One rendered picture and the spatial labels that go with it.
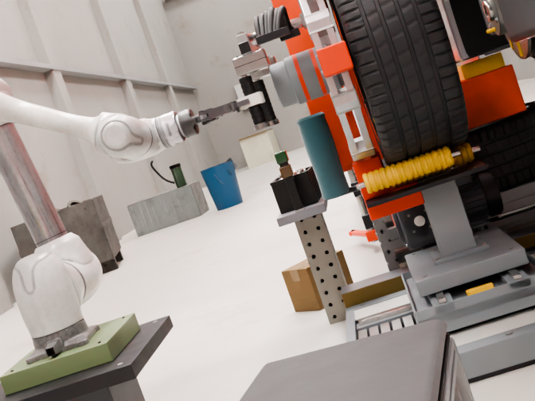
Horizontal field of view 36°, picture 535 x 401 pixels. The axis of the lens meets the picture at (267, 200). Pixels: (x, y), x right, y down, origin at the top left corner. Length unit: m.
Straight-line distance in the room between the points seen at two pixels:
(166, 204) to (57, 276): 8.22
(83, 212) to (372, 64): 5.71
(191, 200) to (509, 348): 8.60
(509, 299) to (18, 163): 1.45
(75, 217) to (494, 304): 5.76
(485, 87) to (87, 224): 5.27
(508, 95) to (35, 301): 1.63
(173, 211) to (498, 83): 8.02
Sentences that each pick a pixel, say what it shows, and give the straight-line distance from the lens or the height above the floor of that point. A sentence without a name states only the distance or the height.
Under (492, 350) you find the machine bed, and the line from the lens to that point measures 2.08.
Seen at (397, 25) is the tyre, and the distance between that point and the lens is 2.08.
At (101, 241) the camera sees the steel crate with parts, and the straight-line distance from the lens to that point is 7.58.
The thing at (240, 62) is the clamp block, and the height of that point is 0.93.
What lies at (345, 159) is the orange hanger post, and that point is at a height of 0.56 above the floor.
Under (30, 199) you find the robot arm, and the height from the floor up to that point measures 0.78.
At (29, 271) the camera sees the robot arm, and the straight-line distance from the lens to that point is 2.37.
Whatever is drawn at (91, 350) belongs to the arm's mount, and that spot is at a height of 0.34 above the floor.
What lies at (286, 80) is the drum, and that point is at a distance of 2.34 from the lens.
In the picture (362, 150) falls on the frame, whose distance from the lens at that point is 2.27.
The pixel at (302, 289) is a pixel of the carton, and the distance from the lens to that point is 3.32.
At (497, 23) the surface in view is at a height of 0.81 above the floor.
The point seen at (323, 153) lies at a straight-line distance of 2.48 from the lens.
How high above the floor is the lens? 0.74
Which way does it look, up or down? 5 degrees down
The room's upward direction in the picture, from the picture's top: 19 degrees counter-clockwise
